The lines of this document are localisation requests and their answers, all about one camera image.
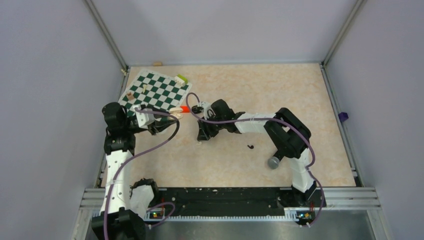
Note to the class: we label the small purple object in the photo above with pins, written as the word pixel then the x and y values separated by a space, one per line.
pixel 343 116

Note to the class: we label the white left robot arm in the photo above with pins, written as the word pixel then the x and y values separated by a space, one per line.
pixel 116 219

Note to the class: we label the green white chessboard mat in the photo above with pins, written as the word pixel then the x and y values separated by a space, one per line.
pixel 162 91

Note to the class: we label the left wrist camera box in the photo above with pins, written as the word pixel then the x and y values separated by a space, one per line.
pixel 143 117

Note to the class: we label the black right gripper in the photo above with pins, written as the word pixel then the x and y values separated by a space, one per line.
pixel 205 133

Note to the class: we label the wooden cork piece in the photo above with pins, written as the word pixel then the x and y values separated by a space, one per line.
pixel 157 64

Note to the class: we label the green white toy block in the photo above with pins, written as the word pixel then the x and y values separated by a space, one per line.
pixel 181 80

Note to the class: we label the black microphone grey head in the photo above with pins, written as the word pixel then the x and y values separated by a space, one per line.
pixel 274 161

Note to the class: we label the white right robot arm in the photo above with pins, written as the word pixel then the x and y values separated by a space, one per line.
pixel 289 135

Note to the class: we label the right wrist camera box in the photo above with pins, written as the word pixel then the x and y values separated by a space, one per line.
pixel 207 110

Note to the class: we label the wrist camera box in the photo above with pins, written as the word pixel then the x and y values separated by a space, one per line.
pixel 207 110
pixel 143 117

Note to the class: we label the white earbud charging case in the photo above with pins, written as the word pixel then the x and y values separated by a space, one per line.
pixel 177 114

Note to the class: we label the black charging case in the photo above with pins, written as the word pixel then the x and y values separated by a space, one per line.
pixel 197 109

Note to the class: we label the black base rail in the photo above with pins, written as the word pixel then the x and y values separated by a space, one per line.
pixel 237 201

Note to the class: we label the small wooden cube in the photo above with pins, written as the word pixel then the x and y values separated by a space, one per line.
pixel 130 96

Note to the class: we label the orange red block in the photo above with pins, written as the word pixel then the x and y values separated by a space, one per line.
pixel 185 109

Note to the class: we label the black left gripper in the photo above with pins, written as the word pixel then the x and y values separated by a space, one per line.
pixel 159 126

